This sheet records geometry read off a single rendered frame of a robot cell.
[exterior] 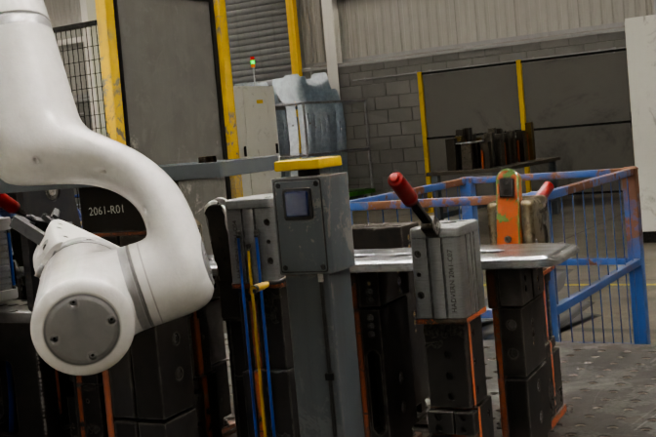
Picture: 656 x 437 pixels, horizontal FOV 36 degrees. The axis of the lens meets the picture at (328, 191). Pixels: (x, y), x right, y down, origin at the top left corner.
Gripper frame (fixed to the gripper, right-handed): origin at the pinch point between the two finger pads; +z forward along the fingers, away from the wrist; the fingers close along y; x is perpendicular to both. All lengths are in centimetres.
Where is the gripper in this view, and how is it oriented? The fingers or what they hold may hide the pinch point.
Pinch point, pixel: (89, 240)
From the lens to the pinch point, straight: 115.6
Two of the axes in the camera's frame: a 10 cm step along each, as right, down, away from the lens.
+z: -2.1, -1.8, 9.6
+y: 8.5, 4.4, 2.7
